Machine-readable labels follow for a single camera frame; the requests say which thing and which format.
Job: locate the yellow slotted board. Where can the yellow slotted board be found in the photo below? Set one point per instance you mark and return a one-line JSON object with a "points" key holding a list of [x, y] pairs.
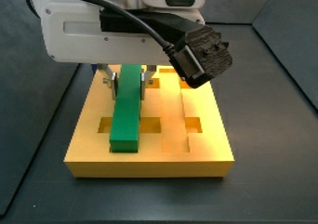
{"points": [[182, 138]]}

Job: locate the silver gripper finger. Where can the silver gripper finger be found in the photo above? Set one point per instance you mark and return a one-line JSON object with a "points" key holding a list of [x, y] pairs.
{"points": [[145, 78], [109, 78]]}

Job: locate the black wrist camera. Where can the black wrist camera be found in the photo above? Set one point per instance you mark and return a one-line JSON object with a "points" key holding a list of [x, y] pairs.
{"points": [[196, 52]]}

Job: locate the green rectangular bar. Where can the green rectangular bar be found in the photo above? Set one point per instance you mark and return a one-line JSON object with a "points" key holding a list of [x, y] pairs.
{"points": [[124, 130]]}

